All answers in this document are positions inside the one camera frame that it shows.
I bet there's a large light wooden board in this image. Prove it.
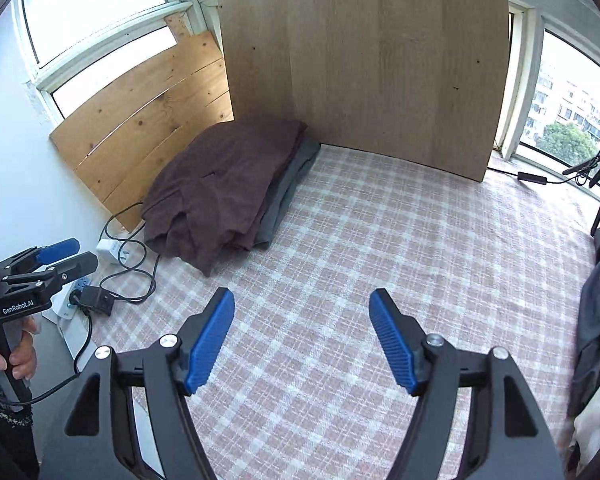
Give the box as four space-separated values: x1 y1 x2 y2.
215 0 511 182

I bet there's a dark grey folded garment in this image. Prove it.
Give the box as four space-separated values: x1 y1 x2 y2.
252 137 322 251

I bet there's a pine plank panel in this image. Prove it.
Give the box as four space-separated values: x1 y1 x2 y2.
49 30 235 233

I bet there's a black looped cable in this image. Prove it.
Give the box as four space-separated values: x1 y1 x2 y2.
101 202 146 241

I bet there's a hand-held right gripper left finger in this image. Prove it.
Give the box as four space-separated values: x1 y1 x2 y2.
40 287 236 480

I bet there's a person's left hand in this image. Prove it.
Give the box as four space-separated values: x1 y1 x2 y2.
0 317 38 381

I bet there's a pink plaid blanket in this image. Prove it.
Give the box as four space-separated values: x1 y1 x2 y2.
82 145 598 480

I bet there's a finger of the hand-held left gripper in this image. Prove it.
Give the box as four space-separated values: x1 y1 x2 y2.
2 252 99 286
0 239 80 273

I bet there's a ring light cable with remote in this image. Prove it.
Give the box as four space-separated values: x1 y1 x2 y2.
485 162 581 186

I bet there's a slate grey crumpled garment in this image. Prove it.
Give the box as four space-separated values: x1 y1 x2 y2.
567 230 600 416

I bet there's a person's left forearm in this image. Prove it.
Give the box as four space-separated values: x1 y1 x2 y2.
0 360 41 480

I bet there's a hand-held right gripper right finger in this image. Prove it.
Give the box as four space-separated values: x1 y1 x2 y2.
369 288 563 480

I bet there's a brown fleece sweater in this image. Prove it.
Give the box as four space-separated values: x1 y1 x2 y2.
141 115 308 277

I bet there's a white power strip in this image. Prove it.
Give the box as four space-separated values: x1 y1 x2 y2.
50 272 93 361

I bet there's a black power cord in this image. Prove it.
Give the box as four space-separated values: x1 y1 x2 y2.
0 292 93 407

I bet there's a white charger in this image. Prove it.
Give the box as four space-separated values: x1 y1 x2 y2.
96 238 131 266

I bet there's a black power adapter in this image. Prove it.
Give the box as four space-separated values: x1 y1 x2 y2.
82 286 116 317

